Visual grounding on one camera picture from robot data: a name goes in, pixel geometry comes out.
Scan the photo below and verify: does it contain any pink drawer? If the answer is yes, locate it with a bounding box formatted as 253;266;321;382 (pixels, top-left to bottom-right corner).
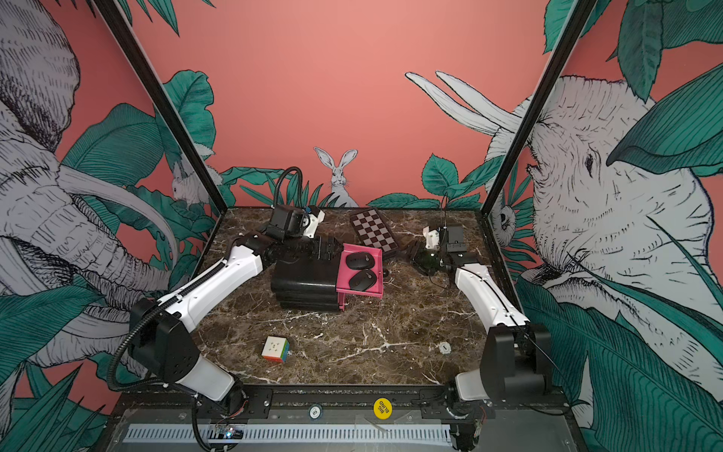
336;244;383;299

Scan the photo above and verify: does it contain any black drawer cabinet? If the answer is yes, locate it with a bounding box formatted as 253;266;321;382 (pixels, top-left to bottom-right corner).
270;252;344;312

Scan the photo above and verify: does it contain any black computer mouse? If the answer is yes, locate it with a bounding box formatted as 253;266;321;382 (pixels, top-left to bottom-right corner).
348;269;378;292
346;252;376;270

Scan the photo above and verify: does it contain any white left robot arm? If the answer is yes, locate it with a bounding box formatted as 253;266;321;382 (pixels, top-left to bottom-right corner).
126;233;343;414

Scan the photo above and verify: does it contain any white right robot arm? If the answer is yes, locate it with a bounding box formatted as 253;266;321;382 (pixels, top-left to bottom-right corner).
407;240;553;403

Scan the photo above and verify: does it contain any red white chess board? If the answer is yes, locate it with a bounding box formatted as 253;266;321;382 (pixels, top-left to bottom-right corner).
349;208;401;259

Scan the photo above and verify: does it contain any colourful puzzle cube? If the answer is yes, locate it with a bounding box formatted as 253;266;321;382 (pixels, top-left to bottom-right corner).
261;336;290;363

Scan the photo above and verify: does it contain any yellow round sticker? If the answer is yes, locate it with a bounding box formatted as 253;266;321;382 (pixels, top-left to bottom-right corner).
373;397;394;420

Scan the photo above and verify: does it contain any white ribbed strip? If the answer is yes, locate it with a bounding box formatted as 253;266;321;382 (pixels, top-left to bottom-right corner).
122;424;452;446

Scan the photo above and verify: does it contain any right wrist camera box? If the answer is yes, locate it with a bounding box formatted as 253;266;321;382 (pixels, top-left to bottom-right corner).
423;224;468;253

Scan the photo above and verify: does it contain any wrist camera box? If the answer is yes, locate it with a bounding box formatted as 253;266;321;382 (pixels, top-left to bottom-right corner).
423;224;468;253
263;205;325;241

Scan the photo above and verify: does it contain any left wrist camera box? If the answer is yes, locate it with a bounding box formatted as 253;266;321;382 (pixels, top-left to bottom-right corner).
263;205;325;241

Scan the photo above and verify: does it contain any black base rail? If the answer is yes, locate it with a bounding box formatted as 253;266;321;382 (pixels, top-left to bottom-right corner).
110;384;572;424

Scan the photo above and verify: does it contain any black frame post left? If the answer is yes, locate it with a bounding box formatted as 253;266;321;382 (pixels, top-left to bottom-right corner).
93;0;228;216

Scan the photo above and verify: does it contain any black frame post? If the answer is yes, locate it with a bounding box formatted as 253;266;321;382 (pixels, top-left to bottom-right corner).
93;0;228;216
481;0;596;217

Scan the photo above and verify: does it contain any black corrugated cable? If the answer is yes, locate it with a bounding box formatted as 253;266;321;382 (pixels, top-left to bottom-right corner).
105;307;171;392

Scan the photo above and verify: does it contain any black frame post right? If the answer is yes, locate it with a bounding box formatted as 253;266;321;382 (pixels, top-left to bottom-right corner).
481;0;596;217

